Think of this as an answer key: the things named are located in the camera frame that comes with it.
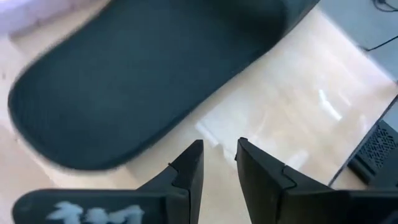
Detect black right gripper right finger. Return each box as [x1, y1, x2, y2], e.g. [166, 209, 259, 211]
[234, 136, 398, 224]

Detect thin black power cables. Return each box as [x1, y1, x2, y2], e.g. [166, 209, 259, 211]
[360, 34, 398, 52]

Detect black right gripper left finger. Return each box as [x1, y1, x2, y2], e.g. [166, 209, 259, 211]
[11, 139, 205, 224]

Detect black perforated computer case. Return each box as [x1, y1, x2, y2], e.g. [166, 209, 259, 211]
[347, 119, 398, 188]

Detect black slide sandal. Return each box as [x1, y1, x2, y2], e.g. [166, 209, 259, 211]
[7, 0, 321, 172]

